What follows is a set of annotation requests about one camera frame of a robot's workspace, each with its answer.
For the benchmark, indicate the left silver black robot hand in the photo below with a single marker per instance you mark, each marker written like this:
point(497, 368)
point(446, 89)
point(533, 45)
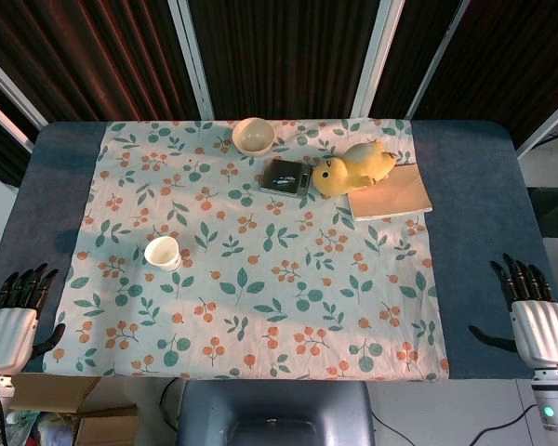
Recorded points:
point(7, 337)

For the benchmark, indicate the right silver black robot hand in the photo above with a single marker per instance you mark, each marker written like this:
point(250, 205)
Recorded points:
point(541, 332)

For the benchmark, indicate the white paper cup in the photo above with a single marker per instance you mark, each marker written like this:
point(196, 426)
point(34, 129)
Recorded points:
point(162, 254)

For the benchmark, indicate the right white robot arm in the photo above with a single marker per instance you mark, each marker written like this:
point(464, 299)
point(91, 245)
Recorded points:
point(552, 399)

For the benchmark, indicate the clear plastic bag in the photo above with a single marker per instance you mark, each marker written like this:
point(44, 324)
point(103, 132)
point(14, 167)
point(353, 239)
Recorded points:
point(37, 429)

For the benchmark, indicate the brown cardboard box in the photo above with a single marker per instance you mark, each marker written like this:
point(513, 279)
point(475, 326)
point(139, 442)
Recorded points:
point(97, 418)

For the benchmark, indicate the tan paper notebook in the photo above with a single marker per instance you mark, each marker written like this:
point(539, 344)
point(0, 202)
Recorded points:
point(393, 197)

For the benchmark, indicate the yellow plush duck toy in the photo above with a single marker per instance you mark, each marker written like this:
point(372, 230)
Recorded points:
point(349, 169)

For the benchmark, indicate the floral leaf berry tablecloth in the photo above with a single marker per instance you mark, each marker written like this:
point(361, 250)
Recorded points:
point(260, 279)

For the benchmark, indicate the dark brown pleated curtain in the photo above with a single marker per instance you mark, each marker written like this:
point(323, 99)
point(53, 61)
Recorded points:
point(507, 60)
point(414, 42)
point(97, 56)
point(288, 56)

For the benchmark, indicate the blue white battery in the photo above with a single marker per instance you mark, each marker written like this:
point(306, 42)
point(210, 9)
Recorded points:
point(281, 184)
point(284, 179)

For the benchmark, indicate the black digital pocket scale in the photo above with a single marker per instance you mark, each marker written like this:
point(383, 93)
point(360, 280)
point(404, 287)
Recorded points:
point(286, 176)

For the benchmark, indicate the cream ceramic bowl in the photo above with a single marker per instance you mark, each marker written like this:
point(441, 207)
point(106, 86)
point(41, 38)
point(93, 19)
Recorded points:
point(253, 136)

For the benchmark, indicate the white partition frame post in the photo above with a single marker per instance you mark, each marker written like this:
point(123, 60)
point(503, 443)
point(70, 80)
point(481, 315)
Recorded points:
point(439, 56)
point(376, 56)
point(193, 56)
point(546, 123)
point(9, 88)

